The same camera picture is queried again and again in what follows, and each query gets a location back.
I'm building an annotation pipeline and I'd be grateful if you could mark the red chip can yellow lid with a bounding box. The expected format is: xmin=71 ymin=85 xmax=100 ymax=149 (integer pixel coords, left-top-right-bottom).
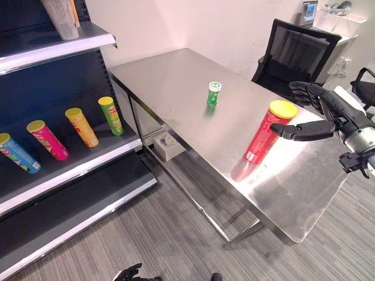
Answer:
xmin=243 ymin=100 xmax=299 ymax=165

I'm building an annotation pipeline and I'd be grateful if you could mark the black chair armrest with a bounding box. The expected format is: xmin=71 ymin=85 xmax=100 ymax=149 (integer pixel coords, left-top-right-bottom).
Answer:
xmin=350 ymin=67 xmax=375 ymax=111

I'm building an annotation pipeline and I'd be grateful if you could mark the laptop computer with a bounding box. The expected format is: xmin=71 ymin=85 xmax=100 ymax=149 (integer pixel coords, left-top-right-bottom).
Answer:
xmin=299 ymin=0 xmax=319 ymax=29

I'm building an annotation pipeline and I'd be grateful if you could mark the white storage basket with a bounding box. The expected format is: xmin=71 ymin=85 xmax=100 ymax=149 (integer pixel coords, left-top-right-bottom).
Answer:
xmin=312 ymin=5 xmax=367 ymax=33

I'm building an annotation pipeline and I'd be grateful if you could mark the green chip can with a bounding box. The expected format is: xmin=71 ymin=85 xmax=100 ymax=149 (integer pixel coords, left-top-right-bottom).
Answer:
xmin=97 ymin=96 xmax=125 ymax=136

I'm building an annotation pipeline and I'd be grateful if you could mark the white desk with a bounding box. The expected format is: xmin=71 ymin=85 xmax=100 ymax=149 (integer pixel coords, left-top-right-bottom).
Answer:
xmin=310 ymin=25 xmax=359 ymax=49

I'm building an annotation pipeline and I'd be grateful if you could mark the stainless steel table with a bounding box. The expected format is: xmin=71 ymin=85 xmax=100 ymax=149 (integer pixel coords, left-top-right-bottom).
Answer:
xmin=107 ymin=47 xmax=352 ymax=249

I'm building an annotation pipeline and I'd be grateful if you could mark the orange chip can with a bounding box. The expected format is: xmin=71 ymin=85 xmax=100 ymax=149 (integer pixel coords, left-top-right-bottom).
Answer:
xmin=64 ymin=107 xmax=100 ymax=148

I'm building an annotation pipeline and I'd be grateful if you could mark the dark store shelf unit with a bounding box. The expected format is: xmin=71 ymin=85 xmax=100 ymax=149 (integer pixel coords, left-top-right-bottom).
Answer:
xmin=0 ymin=0 xmax=159 ymax=280

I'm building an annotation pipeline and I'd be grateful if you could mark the blue chip can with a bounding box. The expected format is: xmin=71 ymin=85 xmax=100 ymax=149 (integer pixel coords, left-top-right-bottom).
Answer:
xmin=0 ymin=132 xmax=42 ymax=174

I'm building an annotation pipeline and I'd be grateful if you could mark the pink chip can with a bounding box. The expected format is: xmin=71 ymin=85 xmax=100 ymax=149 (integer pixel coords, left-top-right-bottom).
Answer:
xmin=26 ymin=119 xmax=70 ymax=161

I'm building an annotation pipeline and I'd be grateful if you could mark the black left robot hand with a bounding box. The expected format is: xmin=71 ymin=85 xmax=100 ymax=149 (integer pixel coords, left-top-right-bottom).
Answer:
xmin=112 ymin=262 xmax=162 ymax=281

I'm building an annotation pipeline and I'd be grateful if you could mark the small green bottle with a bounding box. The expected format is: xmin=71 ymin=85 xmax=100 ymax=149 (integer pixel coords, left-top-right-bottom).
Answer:
xmin=207 ymin=81 xmax=223 ymax=107

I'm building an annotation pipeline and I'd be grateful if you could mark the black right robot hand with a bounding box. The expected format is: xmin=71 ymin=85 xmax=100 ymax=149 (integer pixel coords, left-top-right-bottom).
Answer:
xmin=270 ymin=81 xmax=371 ymax=142

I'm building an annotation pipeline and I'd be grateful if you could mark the black mesh office chair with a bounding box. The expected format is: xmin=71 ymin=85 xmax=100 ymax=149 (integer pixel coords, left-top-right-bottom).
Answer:
xmin=251 ymin=18 xmax=343 ymax=99

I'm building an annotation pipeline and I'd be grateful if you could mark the grey box under table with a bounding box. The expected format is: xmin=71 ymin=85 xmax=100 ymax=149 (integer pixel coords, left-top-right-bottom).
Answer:
xmin=152 ymin=132 xmax=186 ymax=162

